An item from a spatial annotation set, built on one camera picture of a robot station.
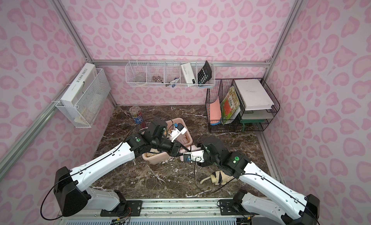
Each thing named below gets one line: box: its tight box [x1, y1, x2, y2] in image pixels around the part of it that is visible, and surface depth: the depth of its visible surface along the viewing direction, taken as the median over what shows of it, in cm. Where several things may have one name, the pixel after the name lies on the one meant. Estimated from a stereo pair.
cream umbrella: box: [199, 170, 237, 186], surface depth 80 cm
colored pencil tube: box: [129, 105, 147, 129], surface depth 95 cm
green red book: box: [220, 85, 242, 125], surface depth 102 cm
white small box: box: [180, 62, 197, 84], surface depth 94 cm
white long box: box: [60, 62, 99, 107], surface depth 72 cm
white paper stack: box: [234, 78, 275, 111], surface depth 96 cm
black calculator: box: [197, 60, 213, 85], surface depth 94 cm
